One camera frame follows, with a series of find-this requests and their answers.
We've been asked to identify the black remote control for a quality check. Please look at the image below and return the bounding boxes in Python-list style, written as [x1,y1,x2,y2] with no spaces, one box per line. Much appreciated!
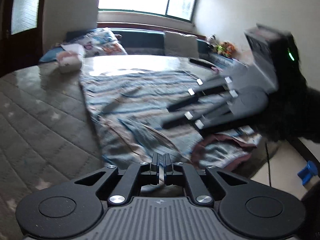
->
[189,57,215,69]

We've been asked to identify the butterfly print pillow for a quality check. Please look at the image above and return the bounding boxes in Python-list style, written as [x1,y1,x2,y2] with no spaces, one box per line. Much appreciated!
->
[61,27,128,57]

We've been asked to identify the blue sofa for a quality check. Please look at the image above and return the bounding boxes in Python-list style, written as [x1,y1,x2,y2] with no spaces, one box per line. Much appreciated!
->
[39,29,250,73]

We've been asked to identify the dark wooden glass door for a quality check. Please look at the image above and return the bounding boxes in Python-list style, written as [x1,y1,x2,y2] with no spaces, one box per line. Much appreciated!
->
[0,0,48,78]

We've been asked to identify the orange plush toy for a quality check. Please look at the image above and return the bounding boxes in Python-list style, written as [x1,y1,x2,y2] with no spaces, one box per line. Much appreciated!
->
[225,42,237,55]

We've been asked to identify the blue striped garment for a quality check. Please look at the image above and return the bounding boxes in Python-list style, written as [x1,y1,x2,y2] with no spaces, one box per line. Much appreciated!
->
[79,70,263,178]

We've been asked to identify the pink white tissue box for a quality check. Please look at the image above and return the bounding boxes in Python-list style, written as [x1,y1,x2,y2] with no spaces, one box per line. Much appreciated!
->
[56,44,84,74]

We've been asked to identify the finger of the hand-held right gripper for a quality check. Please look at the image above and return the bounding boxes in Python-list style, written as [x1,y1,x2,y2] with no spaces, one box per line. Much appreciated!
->
[162,100,237,130]
[167,76,239,113]

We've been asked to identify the blue plastic object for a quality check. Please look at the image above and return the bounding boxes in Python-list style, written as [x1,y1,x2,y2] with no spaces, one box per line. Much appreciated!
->
[297,160,319,186]

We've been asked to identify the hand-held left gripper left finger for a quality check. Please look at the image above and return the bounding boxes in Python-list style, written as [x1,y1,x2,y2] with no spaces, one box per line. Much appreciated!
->
[75,152,164,205]

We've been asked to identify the black cable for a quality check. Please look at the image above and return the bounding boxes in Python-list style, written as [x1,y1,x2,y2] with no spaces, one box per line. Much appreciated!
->
[264,142,272,187]

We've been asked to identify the plain beige pillow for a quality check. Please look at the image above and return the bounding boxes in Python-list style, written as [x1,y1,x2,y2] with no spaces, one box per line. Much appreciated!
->
[164,30,200,58]

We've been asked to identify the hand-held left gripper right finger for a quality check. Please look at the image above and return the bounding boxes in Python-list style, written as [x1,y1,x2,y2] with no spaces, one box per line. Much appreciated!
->
[164,153,248,207]

